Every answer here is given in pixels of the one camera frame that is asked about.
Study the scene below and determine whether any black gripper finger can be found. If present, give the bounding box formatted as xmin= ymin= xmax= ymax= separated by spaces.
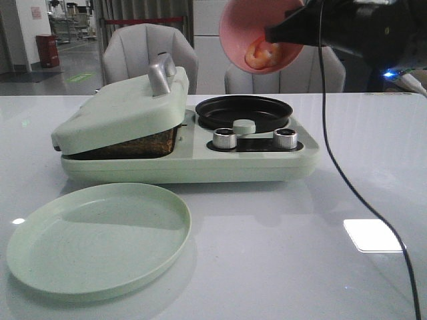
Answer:
xmin=265 ymin=1 xmax=337 ymax=45

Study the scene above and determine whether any orange shrimp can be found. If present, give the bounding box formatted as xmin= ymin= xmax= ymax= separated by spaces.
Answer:
xmin=244 ymin=37 xmax=283 ymax=70

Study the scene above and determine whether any pink bowl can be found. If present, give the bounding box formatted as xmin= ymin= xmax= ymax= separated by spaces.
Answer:
xmin=219 ymin=1 xmax=303 ymax=75

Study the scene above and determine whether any green breakfast maker lid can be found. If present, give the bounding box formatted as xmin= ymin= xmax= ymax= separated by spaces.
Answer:
xmin=51 ymin=53 xmax=189 ymax=156

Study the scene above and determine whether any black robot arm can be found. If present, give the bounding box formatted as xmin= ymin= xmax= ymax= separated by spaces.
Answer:
xmin=265 ymin=1 xmax=426 ymax=70

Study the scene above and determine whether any green breakfast maker base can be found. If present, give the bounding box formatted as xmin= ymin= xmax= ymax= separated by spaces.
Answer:
xmin=61 ymin=101 xmax=320 ymax=184

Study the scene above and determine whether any right grey chair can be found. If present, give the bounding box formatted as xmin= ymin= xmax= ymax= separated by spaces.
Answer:
xmin=224 ymin=46 xmax=346 ymax=94

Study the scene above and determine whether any grey chair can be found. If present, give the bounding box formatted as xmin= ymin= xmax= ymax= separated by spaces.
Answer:
xmin=102 ymin=23 xmax=198 ymax=95
xmin=224 ymin=46 xmax=346 ymax=94

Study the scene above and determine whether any black round frying pan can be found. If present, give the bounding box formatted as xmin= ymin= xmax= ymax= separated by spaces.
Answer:
xmin=195 ymin=95 xmax=293 ymax=133

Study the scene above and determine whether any white refrigerator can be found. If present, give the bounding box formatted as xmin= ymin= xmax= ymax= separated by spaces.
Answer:
xmin=193 ymin=1 xmax=230 ymax=95

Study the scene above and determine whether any green circuit board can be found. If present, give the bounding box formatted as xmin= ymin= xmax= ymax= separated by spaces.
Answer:
xmin=382 ymin=67 xmax=426 ymax=81

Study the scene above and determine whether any right silver knob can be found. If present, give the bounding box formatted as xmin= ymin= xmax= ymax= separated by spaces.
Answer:
xmin=273 ymin=128 xmax=298 ymax=150

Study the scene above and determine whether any silver knob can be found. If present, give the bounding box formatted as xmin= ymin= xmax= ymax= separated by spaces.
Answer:
xmin=273 ymin=128 xmax=298 ymax=150
xmin=212 ymin=128 xmax=238 ymax=150

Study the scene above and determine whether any red barrier belt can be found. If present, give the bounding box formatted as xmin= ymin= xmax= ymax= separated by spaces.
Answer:
xmin=103 ymin=16 xmax=186 ymax=25

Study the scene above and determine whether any left silver knob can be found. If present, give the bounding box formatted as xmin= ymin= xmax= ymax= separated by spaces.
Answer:
xmin=212 ymin=128 xmax=238 ymax=150

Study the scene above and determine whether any left grey chair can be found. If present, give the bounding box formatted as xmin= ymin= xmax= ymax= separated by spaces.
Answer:
xmin=102 ymin=23 xmax=198 ymax=95

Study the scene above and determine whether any red trash bin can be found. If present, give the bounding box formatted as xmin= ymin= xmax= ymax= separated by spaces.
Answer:
xmin=36 ymin=35 xmax=60 ymax=68

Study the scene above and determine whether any green round plate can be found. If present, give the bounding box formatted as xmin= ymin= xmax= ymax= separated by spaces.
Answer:
xmin=6 ymin=183 xmax=191 ymax=302

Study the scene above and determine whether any black cable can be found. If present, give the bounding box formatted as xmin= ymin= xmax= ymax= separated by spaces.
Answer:
xmin=316 ymin=0 xmax=423 ymax=320

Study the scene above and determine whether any white usb cable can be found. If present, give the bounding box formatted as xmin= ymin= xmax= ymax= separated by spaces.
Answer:
xmin=402 ymin=73 xmax=427 ymax=98

